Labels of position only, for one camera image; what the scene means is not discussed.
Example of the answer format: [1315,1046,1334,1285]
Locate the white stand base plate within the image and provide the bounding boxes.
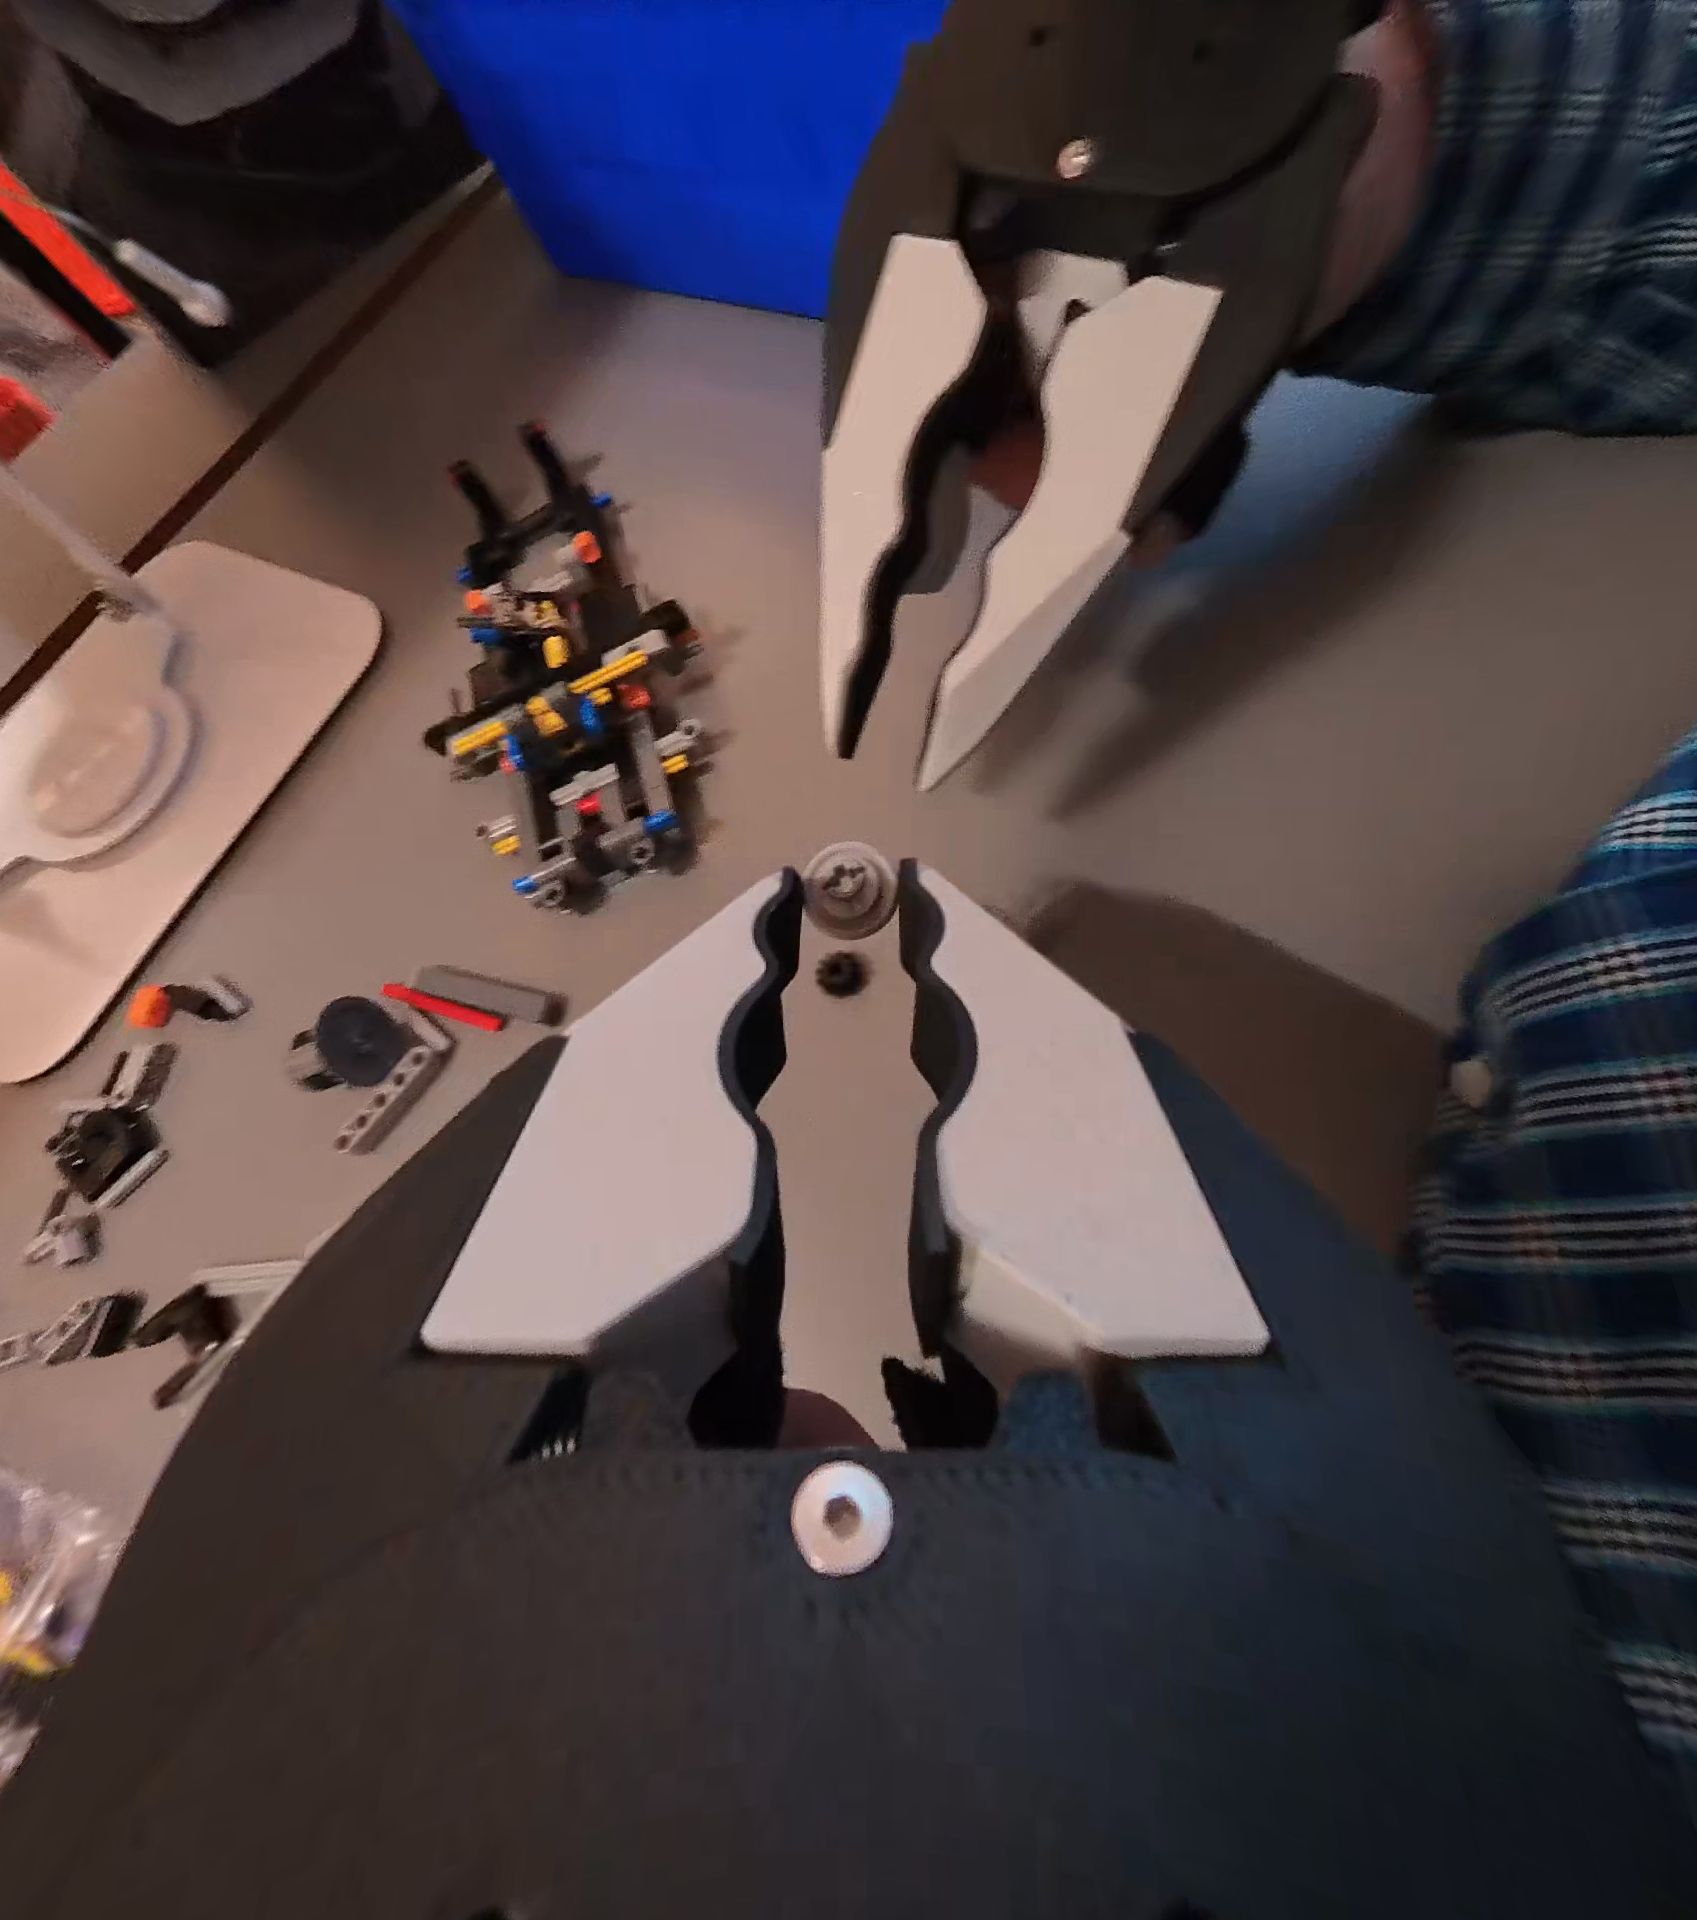
[0,540,385,1087]

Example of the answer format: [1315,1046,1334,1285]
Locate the red toy axle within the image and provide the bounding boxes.
[381,982,509,1039]

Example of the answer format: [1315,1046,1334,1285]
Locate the black toy wheel disc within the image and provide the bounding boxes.
[293,993,414,1090]

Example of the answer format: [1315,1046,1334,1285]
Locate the blue plastic bin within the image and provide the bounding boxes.
[391,0,955,320]

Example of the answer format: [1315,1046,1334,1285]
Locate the toy car chassis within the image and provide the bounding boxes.
[425,420,714,919]

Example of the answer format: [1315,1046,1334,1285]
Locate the dark toy set box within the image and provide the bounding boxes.
[8,0,490,370]

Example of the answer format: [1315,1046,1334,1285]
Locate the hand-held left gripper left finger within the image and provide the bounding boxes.
[417,864,808,1360]

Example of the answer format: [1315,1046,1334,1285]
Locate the white cable plug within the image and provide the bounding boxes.
[30,194,234,332]

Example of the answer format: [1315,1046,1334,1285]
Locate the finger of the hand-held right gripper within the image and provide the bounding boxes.
[912,275,1229,793]
[814,229,997,762]

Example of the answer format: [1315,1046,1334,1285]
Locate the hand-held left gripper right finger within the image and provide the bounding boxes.
[896,858,1274,1357]

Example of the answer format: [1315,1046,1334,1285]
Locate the black toy bracket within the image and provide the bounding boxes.
[135,1286,243,1412]

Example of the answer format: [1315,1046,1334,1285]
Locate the dark grey flat toy beam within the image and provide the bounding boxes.
[412,962,564,1030]

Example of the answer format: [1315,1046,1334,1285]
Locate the cluster of small dark parts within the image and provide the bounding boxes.
[44,1102,172,1211]

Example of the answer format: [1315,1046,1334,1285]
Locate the person's plaid shirt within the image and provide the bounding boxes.
[1411,600,1697,1920]

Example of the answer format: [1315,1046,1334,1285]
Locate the light grey holed toy beam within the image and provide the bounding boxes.
[331,1034,456,1158]

